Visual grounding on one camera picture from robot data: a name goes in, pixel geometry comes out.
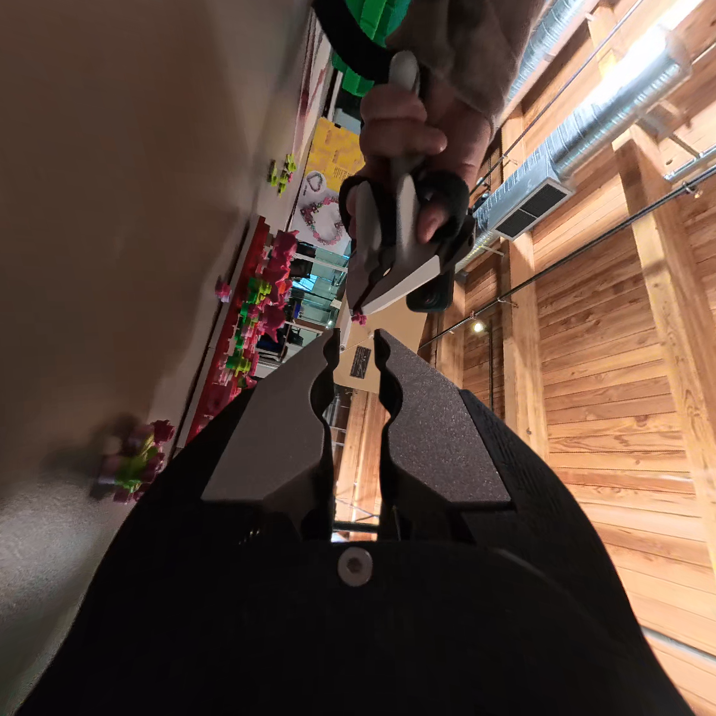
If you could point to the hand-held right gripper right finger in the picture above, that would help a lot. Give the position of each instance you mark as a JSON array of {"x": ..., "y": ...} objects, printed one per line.
[{"x": 442, "y": 447}]

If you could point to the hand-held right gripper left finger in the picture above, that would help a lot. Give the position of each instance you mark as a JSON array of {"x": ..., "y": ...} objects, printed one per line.
[{"x": 263, "y": 442}]

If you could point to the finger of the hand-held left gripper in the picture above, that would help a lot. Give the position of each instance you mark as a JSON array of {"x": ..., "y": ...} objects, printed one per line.
[
  {"x": 358, "y": 279},
  {"x": 405, "y": 282}
]

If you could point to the small pink lego piece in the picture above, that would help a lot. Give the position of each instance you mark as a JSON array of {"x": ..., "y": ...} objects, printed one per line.
[{"x": 358, "y": 319}]

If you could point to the red pink lego flower heart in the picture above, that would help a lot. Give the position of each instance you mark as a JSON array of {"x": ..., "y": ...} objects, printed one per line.
[{"x": 246, "y": 335}]

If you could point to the person's left forearm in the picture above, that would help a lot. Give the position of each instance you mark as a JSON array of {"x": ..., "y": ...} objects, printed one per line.
[{"x": 464, "y": 45}]

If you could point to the small pink green lego flowers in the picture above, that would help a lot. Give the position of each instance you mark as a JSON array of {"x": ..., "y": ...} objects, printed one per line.
[
  {"x": 289, "y": 169},
  {"x": 273, "y": 174}
]

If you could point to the pink lime lego flower cluster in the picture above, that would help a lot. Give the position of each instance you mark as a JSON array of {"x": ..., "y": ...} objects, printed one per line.
[{"x": 134, "y": 461}]

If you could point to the yellow lego set box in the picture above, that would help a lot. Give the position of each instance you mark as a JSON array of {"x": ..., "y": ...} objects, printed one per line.
[{"x": 335, "y": 151}]

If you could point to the pink lego flower piece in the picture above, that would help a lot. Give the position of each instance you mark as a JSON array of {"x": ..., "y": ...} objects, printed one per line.
[{"x": 222, "y": 290}]

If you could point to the person's left hand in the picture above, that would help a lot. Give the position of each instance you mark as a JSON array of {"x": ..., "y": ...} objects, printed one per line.
[{"x": 403, "y": 131}]

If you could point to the white instruction booklet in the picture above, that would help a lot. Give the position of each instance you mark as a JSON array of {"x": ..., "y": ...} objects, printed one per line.
[{"x": 313, "y": 84}]

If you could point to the green plastic bin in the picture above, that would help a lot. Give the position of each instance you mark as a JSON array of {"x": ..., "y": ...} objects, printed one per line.
[{"x": 380, "y": 17}]

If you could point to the ceiling strip light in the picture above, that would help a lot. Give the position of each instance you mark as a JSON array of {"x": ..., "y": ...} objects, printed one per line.
[{"x": 649, "y": 50}]

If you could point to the light wooden table with white frame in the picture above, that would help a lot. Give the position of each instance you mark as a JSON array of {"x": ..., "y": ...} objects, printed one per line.
[{"x": 391, "y": 330}]

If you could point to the black wall pipe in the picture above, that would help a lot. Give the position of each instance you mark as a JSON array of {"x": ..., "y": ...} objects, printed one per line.
[{"x": 587, "y": 246}]

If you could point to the silver spiral ventilation duct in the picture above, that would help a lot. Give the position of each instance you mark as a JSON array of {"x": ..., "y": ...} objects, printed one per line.
[{"x": 551, "y": 39}]

